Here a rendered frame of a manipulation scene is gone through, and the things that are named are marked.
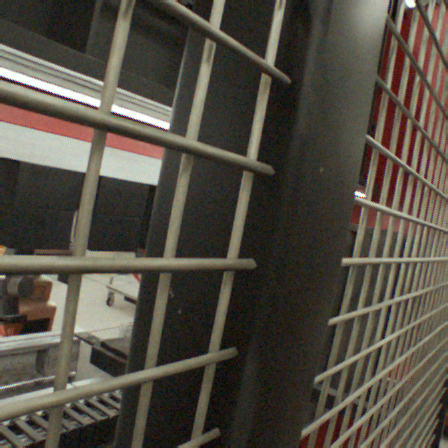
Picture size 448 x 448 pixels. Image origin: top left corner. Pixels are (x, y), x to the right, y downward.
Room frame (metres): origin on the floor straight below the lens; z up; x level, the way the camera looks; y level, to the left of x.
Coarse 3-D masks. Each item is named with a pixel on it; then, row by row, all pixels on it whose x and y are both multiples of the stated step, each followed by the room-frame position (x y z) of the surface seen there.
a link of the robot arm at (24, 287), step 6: (18, 276) 1.26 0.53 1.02; (24, 276) 1.25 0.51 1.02; (30, 276) 1.27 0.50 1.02; (12, 282) 1.25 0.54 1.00; (18, 282) 1.23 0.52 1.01; (24, 282) 1.25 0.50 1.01; (30, 282) 1.26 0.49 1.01; (12, 288) 1.24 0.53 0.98; (18, 288) 1.23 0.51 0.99; (24, 288) 1.25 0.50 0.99; (30, 288) 1.26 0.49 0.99; (12, 294) 1.25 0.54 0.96; (18, 294) 1.23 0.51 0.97; (24, 294) 1.24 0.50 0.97; (30, 294) 1.26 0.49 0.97
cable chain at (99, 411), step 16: (96, 400) 0.60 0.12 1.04; (112, 400) 0.61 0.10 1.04; (32, 416) 0.52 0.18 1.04; (48, 416) 0.54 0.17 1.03; (64, 416) 0.56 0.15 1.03; (80, 416) 0.55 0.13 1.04; (96, 416) 0.56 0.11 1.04; (112, 416) 0.57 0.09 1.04; (0, 432) 0.48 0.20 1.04; (16, 432) 0.50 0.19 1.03; (32, 432) 0.49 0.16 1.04; (64, 432) 0.51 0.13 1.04; (80, 432) 0.53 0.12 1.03; (96, 432) 0.55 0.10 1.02; (112, 432) 0.57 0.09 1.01
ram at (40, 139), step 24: (0, 120) 0.79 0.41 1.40; (24, 120) 0.82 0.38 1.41; (48, 120) 0.86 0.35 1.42; (0, 144) 0.79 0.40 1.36; (24, 144) 0.83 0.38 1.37; (48, 144) 0.87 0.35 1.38; (72, 144) 0.92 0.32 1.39; (120, 144) 1.02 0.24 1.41; (144, 144) 1.08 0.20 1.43; (72, 168) 0.93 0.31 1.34; (120, 168) 1.03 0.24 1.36; (144, 168) 1.09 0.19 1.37
